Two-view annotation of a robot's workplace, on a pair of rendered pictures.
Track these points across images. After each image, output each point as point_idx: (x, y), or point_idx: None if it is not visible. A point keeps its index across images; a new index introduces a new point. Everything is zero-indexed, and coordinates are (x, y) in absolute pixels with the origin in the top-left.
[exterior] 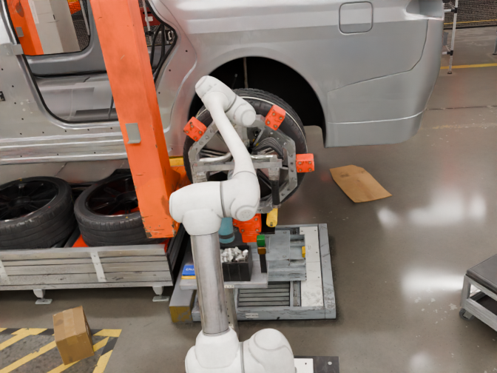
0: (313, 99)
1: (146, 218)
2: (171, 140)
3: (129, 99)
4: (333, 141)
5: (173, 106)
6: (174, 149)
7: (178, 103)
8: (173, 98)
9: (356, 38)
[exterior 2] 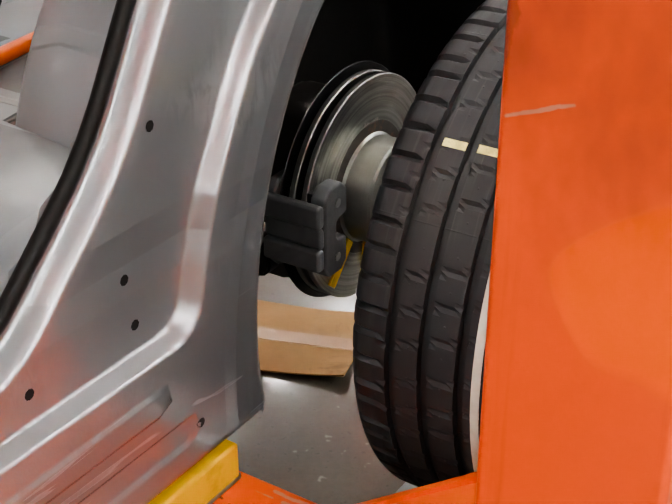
0: (369, 37)
1: None
2: (201, 376)
3: None
4: None
5: (220, 182)
6: (208, 418)
7: (241, 157)
8: (201, 135)
9: None
